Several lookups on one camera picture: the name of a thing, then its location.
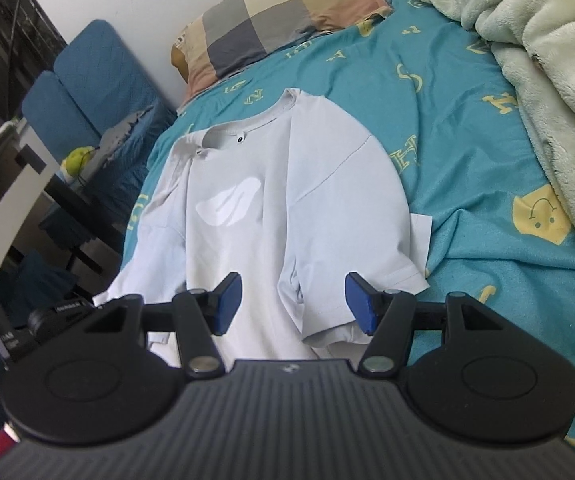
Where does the white t-shirt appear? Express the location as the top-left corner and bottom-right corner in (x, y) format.
(93, 88), (433, 360)

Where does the teal printed bed sheet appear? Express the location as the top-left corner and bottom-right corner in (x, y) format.
(120, 0), (575, 461)

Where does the blue ruffled fabric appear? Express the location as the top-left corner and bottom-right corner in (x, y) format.
(21, 19), (178, 186)

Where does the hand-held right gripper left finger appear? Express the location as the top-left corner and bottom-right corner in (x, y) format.
(83, 272), (243, 378)

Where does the checkered pillow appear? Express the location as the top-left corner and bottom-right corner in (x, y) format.
(170, 0), (393, 102)

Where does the yellow-green plush toy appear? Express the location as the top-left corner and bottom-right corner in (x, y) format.
(62, 146), (96, 179)

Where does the black side table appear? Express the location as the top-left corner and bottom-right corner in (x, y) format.
(27, 175), (124, 273)

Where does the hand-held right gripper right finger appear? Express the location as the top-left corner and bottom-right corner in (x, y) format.
(345, 272), (506, 377)

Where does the light green fleece blanket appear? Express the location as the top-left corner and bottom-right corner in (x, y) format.
(410, 0), (575, 311)

